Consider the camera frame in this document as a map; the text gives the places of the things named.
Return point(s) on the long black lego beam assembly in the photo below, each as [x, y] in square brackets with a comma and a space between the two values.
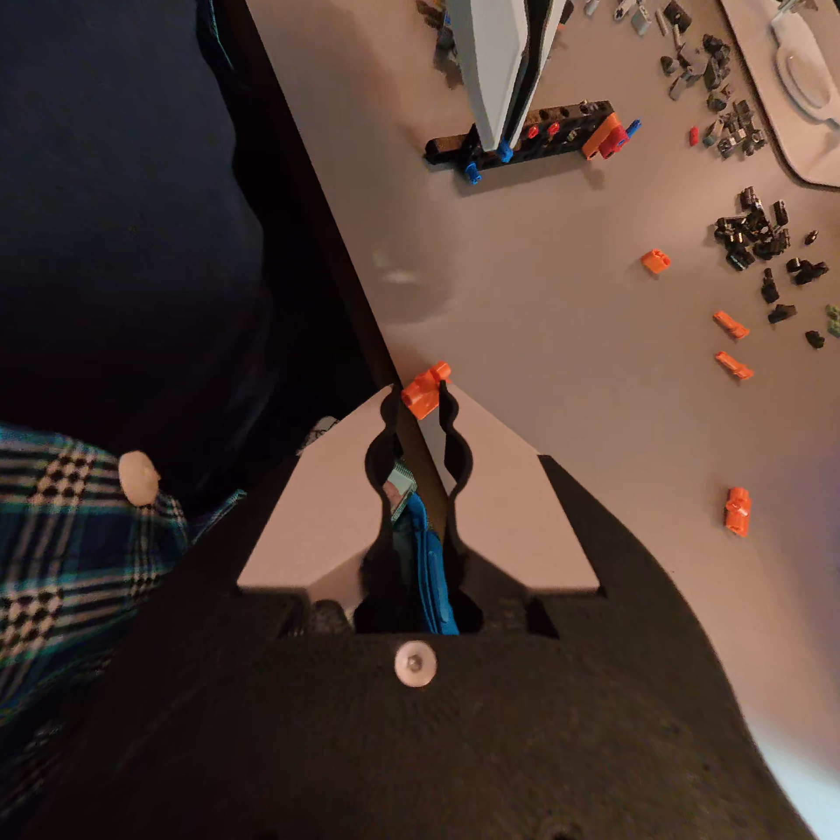
[577, 115]

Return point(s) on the short black lego beam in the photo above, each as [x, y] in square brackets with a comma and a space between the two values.
[446, 148]

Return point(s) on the printed booklet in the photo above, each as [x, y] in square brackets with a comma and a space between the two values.
[399, 489]

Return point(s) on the white monitor stand base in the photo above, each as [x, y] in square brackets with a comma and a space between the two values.
[761, 98]

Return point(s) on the blue plaid shirt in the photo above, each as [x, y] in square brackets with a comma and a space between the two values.
[65, 558]

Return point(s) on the orange lego T connector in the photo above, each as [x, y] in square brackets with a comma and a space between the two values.
[423, 394]
[737, 512]

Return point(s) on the orange two-hole lego connector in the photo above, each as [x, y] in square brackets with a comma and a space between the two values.
[655, 261]

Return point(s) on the light blue plastic object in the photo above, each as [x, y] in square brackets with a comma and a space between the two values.
[430, 571]

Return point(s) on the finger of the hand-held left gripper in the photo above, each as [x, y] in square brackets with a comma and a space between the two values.
[489, 65]
[541, 39]

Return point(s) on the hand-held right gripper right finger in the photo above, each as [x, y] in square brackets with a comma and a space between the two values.
[525, 525]

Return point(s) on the green lego plate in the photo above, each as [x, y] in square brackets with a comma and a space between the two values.
[834, 321]

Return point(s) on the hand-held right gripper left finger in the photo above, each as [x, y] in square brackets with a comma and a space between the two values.
[308, 525]

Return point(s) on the orange lego pin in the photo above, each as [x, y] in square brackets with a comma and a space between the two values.
[733, 365]
[730, 325]

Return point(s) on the pile of grey lego pieces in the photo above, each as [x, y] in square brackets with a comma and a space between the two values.
[715, 65]

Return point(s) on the pile of black lego pieces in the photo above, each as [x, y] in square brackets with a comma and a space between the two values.
[748, 236]

